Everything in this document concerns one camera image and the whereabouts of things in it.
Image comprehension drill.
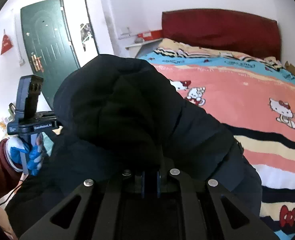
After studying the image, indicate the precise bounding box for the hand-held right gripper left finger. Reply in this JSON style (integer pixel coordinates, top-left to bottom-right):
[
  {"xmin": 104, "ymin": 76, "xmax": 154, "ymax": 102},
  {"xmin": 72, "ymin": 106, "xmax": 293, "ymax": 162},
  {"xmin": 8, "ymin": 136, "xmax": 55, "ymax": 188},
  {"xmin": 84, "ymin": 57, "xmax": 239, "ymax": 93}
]
[{"xmin": 19, "ymin": 170, "xmax": 146, "ymax": 240}]

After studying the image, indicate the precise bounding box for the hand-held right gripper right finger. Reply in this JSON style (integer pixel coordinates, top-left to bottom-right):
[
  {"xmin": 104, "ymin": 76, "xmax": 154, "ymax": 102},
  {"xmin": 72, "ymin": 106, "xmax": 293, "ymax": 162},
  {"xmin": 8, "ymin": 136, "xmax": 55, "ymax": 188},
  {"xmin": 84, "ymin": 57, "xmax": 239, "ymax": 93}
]
[{"xmin": 157, "ymin": 168, "xmax": 279, "ymax": 240}]

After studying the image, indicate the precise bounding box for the black hooded jacket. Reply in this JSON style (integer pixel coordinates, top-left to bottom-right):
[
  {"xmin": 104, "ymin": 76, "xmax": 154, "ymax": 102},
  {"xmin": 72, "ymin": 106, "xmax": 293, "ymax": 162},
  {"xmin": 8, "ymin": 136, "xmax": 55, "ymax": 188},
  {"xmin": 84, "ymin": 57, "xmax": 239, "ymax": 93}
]
[{"xmin": 5, "ymin": 54, "xmax": 263, "ymax": 240}]

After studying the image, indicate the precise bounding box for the person's left hand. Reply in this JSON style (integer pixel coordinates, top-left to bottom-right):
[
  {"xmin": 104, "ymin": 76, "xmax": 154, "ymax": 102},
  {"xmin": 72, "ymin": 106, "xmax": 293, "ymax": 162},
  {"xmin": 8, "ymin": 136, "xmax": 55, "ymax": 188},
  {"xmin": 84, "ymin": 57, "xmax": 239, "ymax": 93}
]
[{"xmin": 4, "ymin": 132, "xmax": 45, "ymax": 177}]

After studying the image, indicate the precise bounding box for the dark green door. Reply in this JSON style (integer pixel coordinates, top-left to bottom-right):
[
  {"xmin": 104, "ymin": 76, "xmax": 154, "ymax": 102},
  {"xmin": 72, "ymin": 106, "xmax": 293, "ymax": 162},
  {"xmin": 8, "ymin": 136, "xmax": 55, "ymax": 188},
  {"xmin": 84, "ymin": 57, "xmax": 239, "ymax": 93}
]
[{"xmin": 20, "ymin": 0, "xmax": 81, "ymax": 101}]

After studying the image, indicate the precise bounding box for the white bedside shelf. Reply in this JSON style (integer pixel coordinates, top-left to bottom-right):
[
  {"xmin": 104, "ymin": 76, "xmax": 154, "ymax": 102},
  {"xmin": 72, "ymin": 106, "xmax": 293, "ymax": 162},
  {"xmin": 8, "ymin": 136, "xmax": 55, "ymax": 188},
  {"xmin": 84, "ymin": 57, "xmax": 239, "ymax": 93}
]
[{"xmin": 125, "ymin": 38, "xmax": 163, "ymax": 58}]

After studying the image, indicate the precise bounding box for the pink cartoon printed blanket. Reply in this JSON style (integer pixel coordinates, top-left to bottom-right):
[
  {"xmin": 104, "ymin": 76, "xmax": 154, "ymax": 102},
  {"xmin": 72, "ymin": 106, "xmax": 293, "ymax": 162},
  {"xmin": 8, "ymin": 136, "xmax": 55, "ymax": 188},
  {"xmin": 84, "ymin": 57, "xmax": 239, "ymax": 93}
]
[{"xmin": 138, "ymin": 38, "xmax": 295, "ymax": 240}]

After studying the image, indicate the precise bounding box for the red box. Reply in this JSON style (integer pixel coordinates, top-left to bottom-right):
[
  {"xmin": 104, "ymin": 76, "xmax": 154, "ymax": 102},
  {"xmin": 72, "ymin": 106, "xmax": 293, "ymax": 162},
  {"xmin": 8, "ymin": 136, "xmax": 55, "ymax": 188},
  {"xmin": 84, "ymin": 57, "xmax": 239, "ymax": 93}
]
[{"xmin": 137, "ymin": 29, "xmax": 163, "ymax": 42}]

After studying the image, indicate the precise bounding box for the dark red headboard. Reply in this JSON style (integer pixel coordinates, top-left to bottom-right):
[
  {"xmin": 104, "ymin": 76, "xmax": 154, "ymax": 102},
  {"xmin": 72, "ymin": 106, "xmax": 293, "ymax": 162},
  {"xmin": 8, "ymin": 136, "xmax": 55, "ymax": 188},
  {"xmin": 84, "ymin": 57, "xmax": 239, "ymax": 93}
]
[{"xmin": 161, "ymin": 8, "xmax": 282, "ymax": 61}]

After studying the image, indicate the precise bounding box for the brass door handle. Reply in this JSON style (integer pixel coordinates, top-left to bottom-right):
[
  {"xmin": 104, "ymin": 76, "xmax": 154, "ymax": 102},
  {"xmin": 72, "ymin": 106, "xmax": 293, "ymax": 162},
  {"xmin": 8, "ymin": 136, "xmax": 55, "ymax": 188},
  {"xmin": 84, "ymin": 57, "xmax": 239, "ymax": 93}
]
[{"xmin": 31, "ymin": 52, "xmax": 44, "ymax": 73}]

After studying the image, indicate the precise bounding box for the red wall decoration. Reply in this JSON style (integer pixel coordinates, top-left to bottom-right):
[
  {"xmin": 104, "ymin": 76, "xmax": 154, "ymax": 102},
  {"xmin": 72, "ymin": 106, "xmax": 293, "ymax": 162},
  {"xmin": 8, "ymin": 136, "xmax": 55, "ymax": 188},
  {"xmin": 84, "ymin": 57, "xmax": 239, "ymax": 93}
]
[{"xmin": 0, "ymin": 29, "xmax": 14, "ymax": 55}]

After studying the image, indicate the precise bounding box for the black cable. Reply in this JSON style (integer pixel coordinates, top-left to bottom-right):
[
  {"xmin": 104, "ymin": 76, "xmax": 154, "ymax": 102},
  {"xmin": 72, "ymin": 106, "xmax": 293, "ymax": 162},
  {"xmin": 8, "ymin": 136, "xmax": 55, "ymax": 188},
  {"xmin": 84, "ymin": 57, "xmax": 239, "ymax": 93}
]
[{"xmin": 0, "ymin": 174, "xmax": 29, "ymax": 210}]

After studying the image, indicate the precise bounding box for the white wall socket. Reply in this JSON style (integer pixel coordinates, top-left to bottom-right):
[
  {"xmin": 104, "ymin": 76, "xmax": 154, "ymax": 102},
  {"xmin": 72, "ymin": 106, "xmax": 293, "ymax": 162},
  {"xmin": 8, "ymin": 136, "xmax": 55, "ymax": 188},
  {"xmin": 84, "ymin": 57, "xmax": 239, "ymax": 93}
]
[{"xmin": 119, "ymin": 27, "xmax": 133, "ymax": 39}]

